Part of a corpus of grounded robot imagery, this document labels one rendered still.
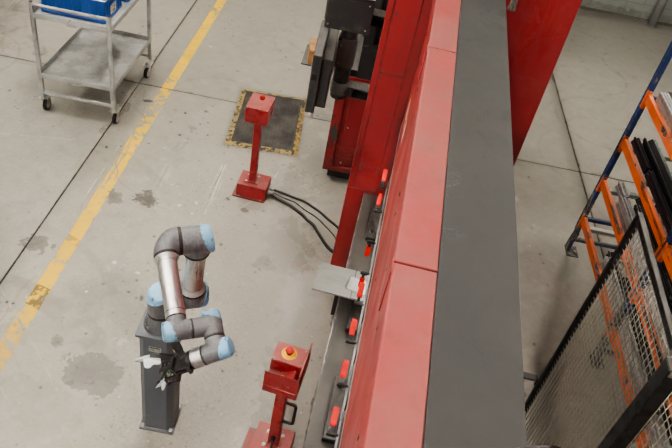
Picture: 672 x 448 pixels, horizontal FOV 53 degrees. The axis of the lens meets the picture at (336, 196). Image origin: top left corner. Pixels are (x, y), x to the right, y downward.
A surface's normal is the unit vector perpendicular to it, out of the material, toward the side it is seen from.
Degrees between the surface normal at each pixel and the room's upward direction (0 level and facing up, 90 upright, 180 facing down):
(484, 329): 0
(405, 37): 90
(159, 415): 90
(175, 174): 0
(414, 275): 0
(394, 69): 90
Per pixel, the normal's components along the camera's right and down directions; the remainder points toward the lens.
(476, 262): 0.16, -0.76
